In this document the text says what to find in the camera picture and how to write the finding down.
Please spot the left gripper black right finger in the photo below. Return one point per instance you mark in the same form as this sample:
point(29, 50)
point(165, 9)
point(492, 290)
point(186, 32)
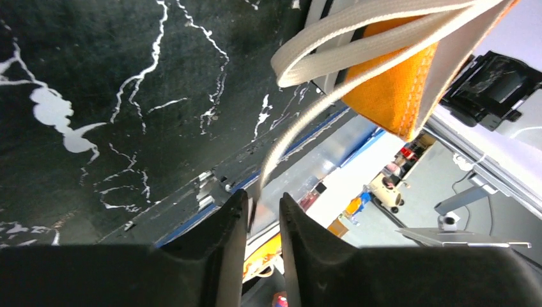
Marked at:
point(323, 270)

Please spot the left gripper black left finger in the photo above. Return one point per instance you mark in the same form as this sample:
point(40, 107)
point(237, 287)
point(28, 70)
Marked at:
point(203, 267)

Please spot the orange canvas sneaker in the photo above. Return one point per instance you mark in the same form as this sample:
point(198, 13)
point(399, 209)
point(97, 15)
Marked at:
point(406, 76)

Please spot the white shoelace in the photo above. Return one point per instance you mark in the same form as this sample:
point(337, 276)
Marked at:
point(338, 55)

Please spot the aluminium frame rail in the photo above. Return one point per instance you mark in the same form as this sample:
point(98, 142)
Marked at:
point(511, 166)

